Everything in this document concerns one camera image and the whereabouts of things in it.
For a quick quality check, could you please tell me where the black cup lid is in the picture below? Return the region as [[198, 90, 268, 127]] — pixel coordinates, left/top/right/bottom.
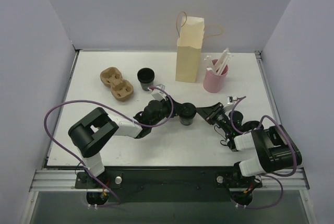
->
[[179, 102, 196, 119]]

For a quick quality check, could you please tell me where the beige paper bag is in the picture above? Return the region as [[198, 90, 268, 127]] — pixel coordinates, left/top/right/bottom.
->
[[175, 11, 223, 83]]

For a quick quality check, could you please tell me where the black coffee cup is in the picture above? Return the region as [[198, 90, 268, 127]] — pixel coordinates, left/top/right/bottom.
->
[[137, 67, 155, 91], [180, 116, 194, 126]]

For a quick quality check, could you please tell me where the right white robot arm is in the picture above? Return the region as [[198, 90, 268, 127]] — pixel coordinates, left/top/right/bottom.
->
[[196, 102, 302, 186]]

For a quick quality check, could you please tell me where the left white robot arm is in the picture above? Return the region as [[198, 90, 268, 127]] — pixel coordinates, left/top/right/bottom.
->
[[68, 99, 185, 188]]

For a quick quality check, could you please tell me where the pink straw holder cup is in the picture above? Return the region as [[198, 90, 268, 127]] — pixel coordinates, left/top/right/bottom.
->
[[203, 66, 229, 93]]

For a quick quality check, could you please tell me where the stack of black lids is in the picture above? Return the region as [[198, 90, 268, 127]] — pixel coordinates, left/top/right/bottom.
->
[[241, 121, 264, 133]]

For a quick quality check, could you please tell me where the white wrapped straw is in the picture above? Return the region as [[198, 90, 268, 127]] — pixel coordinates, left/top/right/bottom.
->
[[204, 55, 217, 74], [214, 48, 230, 74], [217, 54, 232, 75]]

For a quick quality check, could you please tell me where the brown pulp cup carrier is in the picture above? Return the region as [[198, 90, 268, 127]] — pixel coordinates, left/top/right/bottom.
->
[[100, 67, 134, 102]]

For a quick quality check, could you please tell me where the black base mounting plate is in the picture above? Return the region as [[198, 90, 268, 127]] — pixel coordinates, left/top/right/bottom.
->
[[75, 167, 263, 205]]

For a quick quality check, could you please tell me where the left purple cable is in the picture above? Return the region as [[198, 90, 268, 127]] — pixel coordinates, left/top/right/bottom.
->
[[44, 85, 174, 208]]

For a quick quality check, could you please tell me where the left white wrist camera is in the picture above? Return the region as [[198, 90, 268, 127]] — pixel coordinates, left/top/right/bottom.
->
[[149, 84, 166, 101]]

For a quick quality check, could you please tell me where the aluminium frame rail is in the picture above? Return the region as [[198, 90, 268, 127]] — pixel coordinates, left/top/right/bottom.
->
[[28, 51, 311, 193]]

